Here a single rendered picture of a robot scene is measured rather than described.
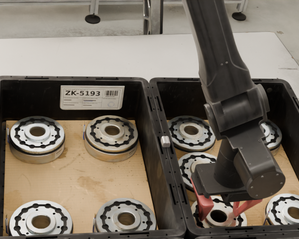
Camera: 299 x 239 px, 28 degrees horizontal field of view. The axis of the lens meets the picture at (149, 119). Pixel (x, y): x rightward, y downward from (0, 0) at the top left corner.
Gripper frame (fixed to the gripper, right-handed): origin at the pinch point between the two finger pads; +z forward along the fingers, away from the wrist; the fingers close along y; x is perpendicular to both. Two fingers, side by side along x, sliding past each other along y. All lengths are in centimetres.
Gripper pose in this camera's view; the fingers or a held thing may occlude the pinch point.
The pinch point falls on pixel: (219, 213)
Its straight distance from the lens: 103.8
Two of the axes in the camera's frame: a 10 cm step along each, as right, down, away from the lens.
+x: -2.4, -6.5, 7.2
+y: 9.6, -0.6, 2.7
